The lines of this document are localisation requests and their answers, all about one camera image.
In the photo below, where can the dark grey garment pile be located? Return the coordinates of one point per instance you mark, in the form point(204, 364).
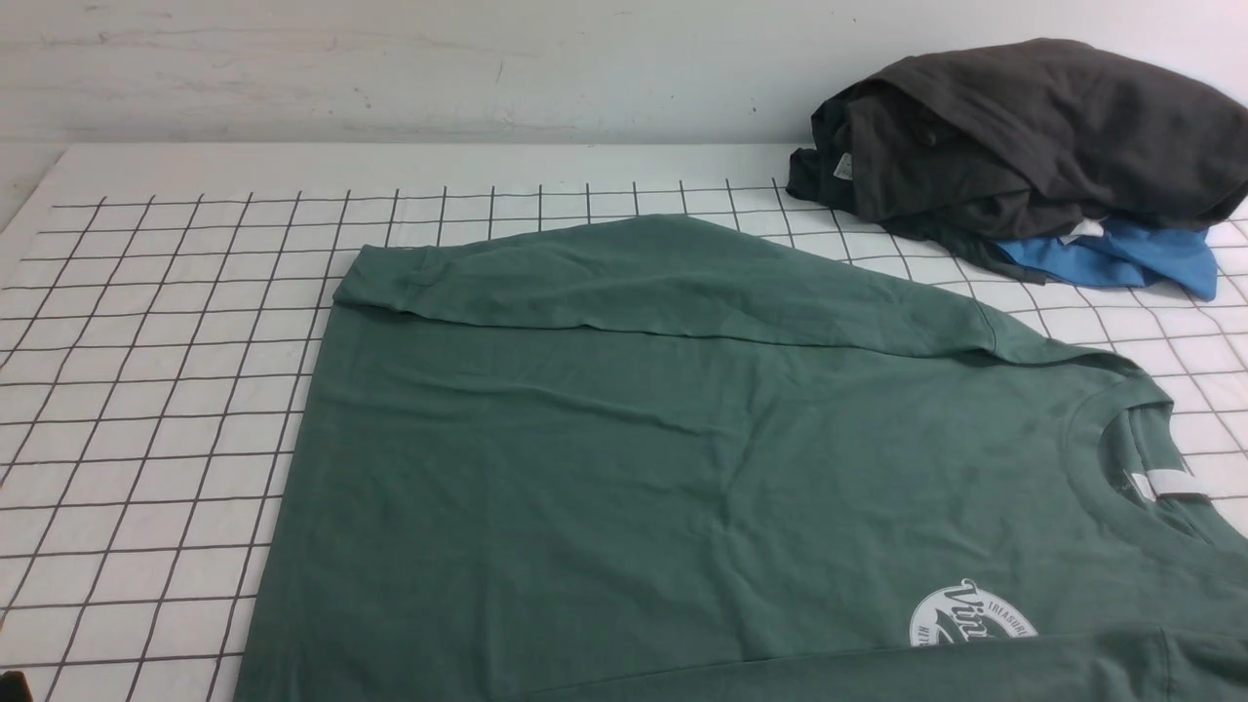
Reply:
point(1022, 143)

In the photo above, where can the blue garment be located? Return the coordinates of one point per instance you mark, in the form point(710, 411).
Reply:
point(1118, 254)

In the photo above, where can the green long-sleeve top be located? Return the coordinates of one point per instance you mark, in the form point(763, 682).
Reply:
point(660, 460)

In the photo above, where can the white black-grid tablecloth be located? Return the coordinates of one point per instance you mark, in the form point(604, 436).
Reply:
point(157, 349)

